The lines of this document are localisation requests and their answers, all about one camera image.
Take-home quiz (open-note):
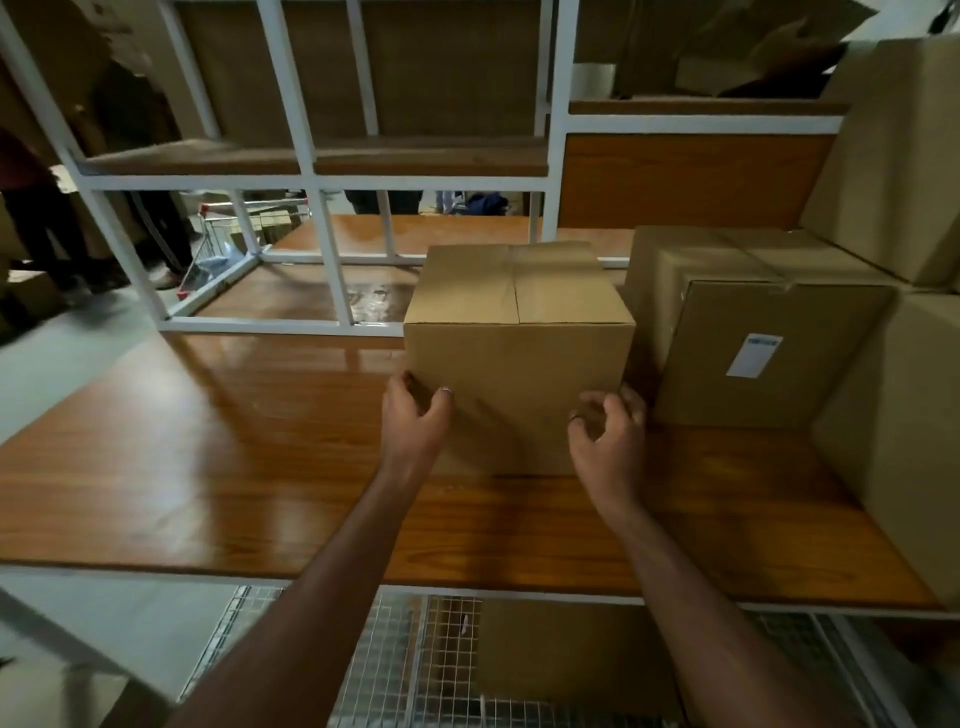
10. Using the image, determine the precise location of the person's right hand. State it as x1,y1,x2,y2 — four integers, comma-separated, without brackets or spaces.
567,383,649,520

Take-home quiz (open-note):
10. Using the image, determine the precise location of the person's left hand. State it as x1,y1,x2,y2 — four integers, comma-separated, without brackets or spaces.
378,371,456,483

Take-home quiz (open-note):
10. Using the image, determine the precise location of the person's right forearm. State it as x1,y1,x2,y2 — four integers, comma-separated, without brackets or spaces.
598,498,852,728

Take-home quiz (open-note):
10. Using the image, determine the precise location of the person's left forearm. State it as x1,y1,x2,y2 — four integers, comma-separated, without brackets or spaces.
163,471,427,728

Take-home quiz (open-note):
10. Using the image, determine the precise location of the plain taped cardboard box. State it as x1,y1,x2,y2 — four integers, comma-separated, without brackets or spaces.
402,240,638,478

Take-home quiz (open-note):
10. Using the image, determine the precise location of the cardboard box under shelf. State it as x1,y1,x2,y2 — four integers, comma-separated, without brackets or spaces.
474,598,685,720

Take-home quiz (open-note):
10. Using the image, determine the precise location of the cardboard box with white label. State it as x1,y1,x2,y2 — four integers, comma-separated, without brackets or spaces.
621,225,903,431

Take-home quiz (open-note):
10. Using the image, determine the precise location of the metal shopping cart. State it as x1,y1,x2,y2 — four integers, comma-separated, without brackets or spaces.
175,198,313,302

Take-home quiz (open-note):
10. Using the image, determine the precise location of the white metal shelf rack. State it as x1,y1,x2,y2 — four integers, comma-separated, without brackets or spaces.
0,0,850,340

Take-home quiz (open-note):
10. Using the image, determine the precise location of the large upright cardboard box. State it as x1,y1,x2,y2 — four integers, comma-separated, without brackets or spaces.
812,291,960,610

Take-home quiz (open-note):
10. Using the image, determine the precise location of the white roll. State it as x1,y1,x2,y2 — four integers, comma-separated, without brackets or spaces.
572,63,618,100

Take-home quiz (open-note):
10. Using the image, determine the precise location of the large tilted cardboard box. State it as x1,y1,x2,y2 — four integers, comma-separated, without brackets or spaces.
798,33,960,291

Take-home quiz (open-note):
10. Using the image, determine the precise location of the small cardboard box on floor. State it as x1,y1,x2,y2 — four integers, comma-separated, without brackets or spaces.
0,266,67,325

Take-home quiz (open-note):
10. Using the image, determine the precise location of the open crumpled cardboard box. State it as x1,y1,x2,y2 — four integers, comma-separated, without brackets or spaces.
613,0,880,100

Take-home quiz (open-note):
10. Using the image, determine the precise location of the wire mesh trolley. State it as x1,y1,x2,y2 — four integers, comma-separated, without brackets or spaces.
178,584,905,728

